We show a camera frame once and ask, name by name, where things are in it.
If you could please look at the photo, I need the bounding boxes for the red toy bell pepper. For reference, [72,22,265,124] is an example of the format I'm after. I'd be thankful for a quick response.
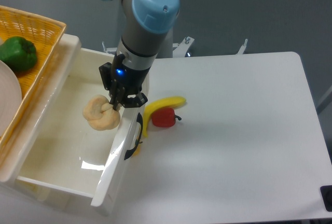
[151,107,182,128]

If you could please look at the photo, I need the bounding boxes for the round knotted bread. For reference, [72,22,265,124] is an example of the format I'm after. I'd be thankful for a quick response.
[82,94,121,131]

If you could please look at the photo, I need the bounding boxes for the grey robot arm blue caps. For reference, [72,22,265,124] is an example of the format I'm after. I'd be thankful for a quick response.
[99,0,180,109]

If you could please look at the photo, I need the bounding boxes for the green toy bell pepper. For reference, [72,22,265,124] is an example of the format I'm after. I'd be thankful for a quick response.
[1,36,37,72]

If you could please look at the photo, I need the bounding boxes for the white metal base frame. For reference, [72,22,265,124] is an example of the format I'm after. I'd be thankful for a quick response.
[102,36,248,58]

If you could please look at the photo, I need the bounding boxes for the white drawer cabinet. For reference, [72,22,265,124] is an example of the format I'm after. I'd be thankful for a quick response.
[0,33,115,216]

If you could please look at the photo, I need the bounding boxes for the white plate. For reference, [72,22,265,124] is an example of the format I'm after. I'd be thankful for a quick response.
[0,61,22,136]

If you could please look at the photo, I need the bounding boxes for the yellow woven basket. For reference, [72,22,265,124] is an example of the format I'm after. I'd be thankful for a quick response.
[1,6,66,151]

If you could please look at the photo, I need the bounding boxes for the black drawer handle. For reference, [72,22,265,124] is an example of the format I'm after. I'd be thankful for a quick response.
[124,113,143,160]

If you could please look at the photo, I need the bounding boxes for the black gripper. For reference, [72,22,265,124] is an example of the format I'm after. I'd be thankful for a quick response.
[99,54,148,110]

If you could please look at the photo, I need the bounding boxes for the yellow toy banana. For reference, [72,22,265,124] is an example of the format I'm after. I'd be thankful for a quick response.
[142,96,186,137]

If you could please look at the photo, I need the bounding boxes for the black object at table edge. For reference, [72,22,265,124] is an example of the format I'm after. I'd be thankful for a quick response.
[320,185,332,212]

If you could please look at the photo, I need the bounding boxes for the open white upper drawer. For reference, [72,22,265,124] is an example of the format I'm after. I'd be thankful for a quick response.
[16,49,144,215]

